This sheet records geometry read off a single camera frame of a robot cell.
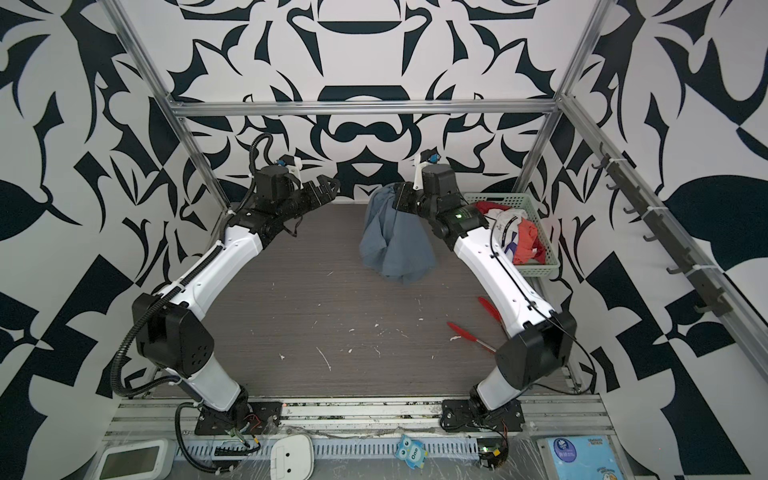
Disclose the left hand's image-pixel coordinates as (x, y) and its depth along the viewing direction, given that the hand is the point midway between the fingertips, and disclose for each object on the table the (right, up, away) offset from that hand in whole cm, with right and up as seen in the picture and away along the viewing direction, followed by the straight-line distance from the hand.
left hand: (330, 180), depth 79 cm
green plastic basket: (+67, -2, +36) cm, 76 cm away
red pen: (+38, -43, +9) cm, 58 cm away
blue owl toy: (+20, -63, -11) cm, 67 cm away
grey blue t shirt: (+17, -16, 0) cm, 24 cm away
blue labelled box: (+57, -62, -14) cm, 85 cm away
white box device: (-6, -63, -13) cm, 65 cm away
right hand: (+17, -2, -4) cm, 18 cm away
